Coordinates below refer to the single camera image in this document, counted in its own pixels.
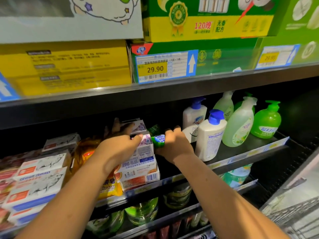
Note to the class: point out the person's right hand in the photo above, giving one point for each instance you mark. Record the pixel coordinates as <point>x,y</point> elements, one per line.
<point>174,146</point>

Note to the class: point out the person's left hand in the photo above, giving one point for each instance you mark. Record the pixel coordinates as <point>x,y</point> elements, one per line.
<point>122,149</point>

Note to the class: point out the green blue print soap box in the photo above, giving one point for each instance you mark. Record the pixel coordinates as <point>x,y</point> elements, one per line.
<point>158,140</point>

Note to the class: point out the stack of white purple soap boxes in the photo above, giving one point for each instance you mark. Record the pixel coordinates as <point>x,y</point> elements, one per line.
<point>142,166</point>

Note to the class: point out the white hand sanitizer bottle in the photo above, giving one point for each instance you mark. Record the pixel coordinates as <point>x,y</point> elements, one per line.
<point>209,139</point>
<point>192,117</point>

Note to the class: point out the stack of yellow soap boxes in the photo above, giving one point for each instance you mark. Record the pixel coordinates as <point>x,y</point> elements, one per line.
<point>109,189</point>

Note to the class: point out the pale green hand sanitizer bottle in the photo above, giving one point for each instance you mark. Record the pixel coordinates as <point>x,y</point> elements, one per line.
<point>224,107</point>

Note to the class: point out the bright green hand sanitizer bottle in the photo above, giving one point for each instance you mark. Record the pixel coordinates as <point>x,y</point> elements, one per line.
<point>239,105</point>
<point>266,124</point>

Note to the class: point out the stack of white orange soap boxes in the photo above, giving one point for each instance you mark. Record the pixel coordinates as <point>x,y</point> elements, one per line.
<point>40,186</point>

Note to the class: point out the stack of pink soap boxes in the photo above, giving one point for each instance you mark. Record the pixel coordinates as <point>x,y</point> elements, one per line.
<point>7,174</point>

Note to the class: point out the person's right forearm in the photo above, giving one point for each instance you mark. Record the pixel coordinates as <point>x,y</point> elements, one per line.
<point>229,201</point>

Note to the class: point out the person's left forearm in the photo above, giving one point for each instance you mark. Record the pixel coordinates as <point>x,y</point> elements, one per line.
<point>70,201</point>

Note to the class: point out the row of red tubes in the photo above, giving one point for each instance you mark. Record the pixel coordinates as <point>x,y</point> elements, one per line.
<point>164,230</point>

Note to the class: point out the flat yellow box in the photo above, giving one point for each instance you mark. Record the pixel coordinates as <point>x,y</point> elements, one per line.
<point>74,67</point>

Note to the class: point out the green yellow cartoon box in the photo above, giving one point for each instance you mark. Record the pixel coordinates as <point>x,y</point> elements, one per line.
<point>199,27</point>

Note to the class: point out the large yellow box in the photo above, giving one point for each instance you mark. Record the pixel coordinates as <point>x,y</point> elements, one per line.
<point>50,29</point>

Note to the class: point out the green box bottle print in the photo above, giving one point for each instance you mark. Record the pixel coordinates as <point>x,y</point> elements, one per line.
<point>299,32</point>

